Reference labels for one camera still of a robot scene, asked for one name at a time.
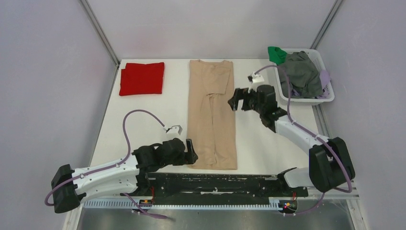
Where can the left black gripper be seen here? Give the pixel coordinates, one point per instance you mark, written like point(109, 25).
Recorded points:
point(190, 156)

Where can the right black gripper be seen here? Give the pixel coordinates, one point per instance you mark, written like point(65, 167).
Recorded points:
point(241, 94)

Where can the beige t shirt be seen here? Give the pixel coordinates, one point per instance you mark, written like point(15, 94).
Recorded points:
point(211, 121)

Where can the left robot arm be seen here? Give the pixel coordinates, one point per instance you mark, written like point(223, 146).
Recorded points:
point(72, 187)

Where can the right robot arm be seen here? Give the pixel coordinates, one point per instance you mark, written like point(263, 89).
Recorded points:
point(329, 163)

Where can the green t shirt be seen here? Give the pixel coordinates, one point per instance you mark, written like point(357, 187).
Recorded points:
point(276, 55)

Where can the grey t shirt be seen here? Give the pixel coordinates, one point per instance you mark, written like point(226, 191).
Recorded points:
point(299, 74)

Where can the white laundry basket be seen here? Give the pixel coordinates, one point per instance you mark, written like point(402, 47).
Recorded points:
point(317, 60)

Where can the lilac t shirt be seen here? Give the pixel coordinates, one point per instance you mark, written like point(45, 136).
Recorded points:
point(324, 77)

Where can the folded red t shirt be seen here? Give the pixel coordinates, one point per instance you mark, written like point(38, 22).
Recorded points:
point(140, 79)

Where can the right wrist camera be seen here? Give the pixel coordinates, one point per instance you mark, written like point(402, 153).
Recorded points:
point(256, 78)

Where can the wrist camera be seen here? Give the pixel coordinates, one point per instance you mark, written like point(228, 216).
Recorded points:
point(175, 130)
point(256, 78)

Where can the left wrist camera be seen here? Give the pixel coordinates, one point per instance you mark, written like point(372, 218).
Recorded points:
point(175, 130)

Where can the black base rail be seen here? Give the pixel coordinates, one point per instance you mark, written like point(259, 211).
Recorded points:
point(217, 189)

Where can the white cable comb strip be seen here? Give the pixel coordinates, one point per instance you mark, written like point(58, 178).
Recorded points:
point(126, 203)

